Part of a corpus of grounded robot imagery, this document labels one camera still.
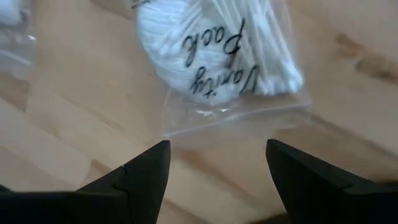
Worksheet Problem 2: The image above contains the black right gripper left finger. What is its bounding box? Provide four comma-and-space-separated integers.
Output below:
76, 139, 172, 224

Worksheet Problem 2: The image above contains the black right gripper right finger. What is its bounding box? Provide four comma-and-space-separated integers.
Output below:
266, 139, 376, 224

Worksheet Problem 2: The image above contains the clear vanity pack bag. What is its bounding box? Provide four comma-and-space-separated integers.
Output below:
0, 0, 37, 82
130, 0, 313, 138

